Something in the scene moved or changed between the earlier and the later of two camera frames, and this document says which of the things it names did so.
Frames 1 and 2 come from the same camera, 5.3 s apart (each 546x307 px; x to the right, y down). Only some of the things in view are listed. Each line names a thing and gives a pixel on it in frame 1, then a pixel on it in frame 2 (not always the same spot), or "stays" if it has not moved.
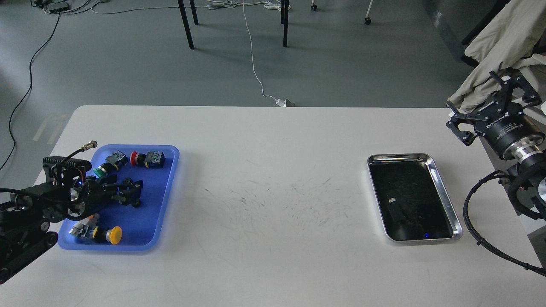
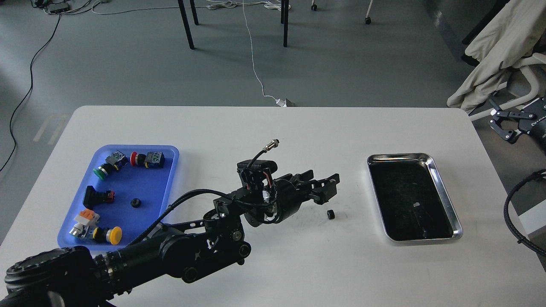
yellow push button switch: (113, 234) stays
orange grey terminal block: (81, 228) stays
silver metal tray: (412, 203) stays
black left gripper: (94, 194) → (288, 191)
